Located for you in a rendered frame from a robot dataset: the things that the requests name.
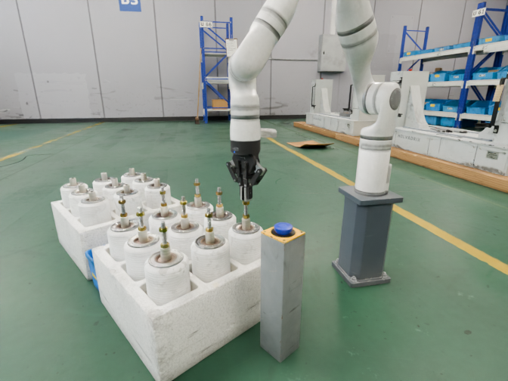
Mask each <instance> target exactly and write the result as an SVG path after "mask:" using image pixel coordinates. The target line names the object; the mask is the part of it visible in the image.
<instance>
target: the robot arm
mask: <svg viewBox="0 0 508 381"><path fill-rule="evenodd" d="M298 2H299V0H267V1H266V2H265V3H264V5H263V6H262V9H261V10H260V12H259V13H258V15H257V16H256V18H255V19H254V21H253V22H252V25H251V27H250V29H249V32H248V34H247V35H246V37H245V39H244V40H243V41H242V43H241V44H240V46H239V48H238V49H237V50H236V51H235V52H234V53H233V54H232V55H231V57H230V59H229V61H228V79H229V86H230V92H231V125H230V136H231V152H232V154H233V156H232V160H231V161H230V162H226V166H227V167H228V170H229V172H230V173H231V177H232V178H233V180H234V182H237V183H238V184H239V186H240V199H241V200H244V201H246V202H247V201H250V200H251V199H252V186H255V185H258V184H259V182H260V181H261V180H262V178H263V177H264V175H265V173H266V172H267V168H263V167H262V166H261V165H260V164H259V163H260V160H259V152H260V150H261V138H276V137H277V131H276V130H275V129H265V128H261V126H260V120H259V96H258V95H257V93H256V77H257V76H258V74H260V72H261V71H262V69H263V67H264V66H265V64H266V62H267V60H268V58H269V56H270V54H271V52H272V50H273V48H274V46H275V45H276V44H277V42H278V41H279V40H280V37H281V36H282V35H283V33H284V32H285V30H286V29H287V27H288V26H289V24H290V22H291V20H292V18H293V16H294V14H295V12H296V8H297V5H298ZM335 27H336V32H337V35H338V37H339V41H340V44H341V46H342V49H343V52H344V54H345V58H346V60H347V63H348V68H349V70H350V73H351V76H352V81H353V86H354V89H355V96H356V99H357V102H358V106H359V108H360V110H361V112H362V113H365V114H369V115H378V118H377V121H376V122H375V123H374V124H373V125H370V126H368V127H364V128H362V130H361V135H360V142H359V150H358V164H357V172H356V179H355V192H356V193H358V194H361V195H364V196H370V197H379V196H382V195H384V194H387V193H388V191H389V180H390V175H391V169H392V164H390V163H389V160H390V153H391V147H392V138H393V134H394V131H395V127H396V123H397V118H398V111H399V107H400V103H401V88H400V86H399V84H398V83H396V82H374V80H373V78H372V76H371V71H370V64H371V61H372V58H373V55H374V52H375V50H376V46H377V43H378V38H379V33H378V29H377V26H376V21H375V17H374V15H373V10H372V7H371V4H370V0H337V2H336V15H335ZM235 174H237V176H236V175H235Z"/></svg>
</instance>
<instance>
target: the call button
mask: <svg viewBox="0 0 508 381"><path fill-rule="evenodd" d="M274 230H275V231H276V233H277V234H281V235H287V234H290V232H291V231H292V230H293V226H292V225H291V224H289V223H286V222H279V223H277V224H275V225H274Z"/></svg>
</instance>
